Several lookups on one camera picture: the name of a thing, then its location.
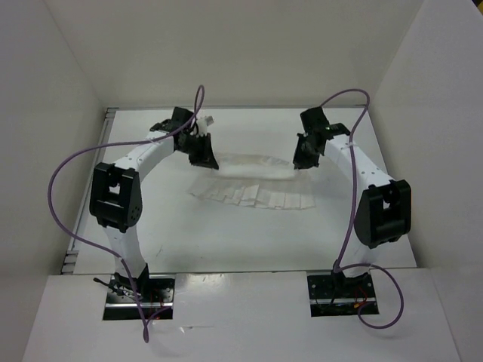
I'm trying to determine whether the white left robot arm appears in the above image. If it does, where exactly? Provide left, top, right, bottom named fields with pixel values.
left=89, top=107, right=219, bottom=302

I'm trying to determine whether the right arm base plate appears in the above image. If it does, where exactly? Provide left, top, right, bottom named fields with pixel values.
left=306, top=271, right=379, bottom=318

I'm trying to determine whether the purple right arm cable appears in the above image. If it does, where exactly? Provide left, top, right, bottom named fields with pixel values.
left=320, top=88, right=405, bottom=328

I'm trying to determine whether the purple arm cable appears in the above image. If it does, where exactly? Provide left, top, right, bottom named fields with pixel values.
left=320, top=88, right=405, bottom=328
left=47, top=84, right=207, bottom=344

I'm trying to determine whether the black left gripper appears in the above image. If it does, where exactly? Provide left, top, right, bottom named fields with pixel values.
left=177, top=132, right=217, bottom=169

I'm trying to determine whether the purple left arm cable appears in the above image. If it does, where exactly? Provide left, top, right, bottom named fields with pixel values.
left=47, top=84, right=207, bottom=344

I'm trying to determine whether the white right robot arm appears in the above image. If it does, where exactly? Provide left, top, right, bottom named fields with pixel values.
left=293, top=107, right=412, bottom=296

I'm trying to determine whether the white pleated skirt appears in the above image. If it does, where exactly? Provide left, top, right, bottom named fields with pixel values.
left=188, top=153, right=315, bottom=210

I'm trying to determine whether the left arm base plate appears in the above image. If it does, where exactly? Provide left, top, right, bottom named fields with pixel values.
left=97, top=275, right=175, bottom=321

